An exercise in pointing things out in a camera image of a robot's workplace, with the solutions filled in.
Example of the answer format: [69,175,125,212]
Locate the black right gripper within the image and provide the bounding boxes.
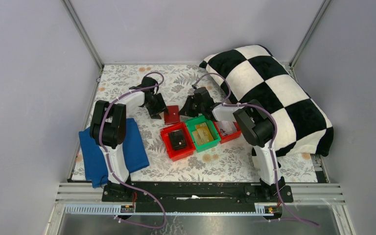
[179,95,205,118]

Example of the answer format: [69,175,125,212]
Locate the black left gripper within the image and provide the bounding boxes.
[144,93,168,119]

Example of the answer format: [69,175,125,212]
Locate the red leather card holder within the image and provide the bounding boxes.
[164,105,180,125]

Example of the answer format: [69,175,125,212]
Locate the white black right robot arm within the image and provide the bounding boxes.
[179,87,285,202]

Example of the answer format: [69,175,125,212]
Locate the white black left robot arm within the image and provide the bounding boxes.
[90,85,167,201]

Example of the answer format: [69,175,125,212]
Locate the gold cards in green bin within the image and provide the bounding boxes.
[192,122,214,146]

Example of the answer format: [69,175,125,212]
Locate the black VIP card stack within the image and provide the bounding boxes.
[168,129,187,151]

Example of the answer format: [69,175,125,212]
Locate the white cards in red bin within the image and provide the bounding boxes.
[216,121,237,136]

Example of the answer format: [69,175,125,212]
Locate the green plastic bin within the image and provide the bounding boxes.
[185,116,221,152]

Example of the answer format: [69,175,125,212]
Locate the left red plastic bin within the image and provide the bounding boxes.
[160,122,196,162]

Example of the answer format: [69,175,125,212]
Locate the red plastic bin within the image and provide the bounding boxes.
[213,121,242,144]
[160,122,196,162]

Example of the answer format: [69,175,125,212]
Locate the floral patterned table mat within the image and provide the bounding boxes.
[71,64,318,183]

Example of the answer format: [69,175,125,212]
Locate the right red plastic bin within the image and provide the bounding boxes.
[213,121,242,144]

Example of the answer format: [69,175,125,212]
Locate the blue folded cloth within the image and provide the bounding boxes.
[78,118,149,188]

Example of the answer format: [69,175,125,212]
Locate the black white checkered pillow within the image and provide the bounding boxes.
[199,45,334,157]

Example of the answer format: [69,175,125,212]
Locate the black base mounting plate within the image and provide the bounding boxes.
[102,182,279,213]

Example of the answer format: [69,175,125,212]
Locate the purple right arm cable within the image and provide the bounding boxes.
[191,72,320,227]

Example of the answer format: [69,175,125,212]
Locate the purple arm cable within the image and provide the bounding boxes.
[191,72,320,227]
[97,71,168,230]

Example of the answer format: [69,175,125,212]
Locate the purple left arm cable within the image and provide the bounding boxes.
[97,71,168,230]

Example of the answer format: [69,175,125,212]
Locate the aluminium front rail frame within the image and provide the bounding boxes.
[45,183,355,235]

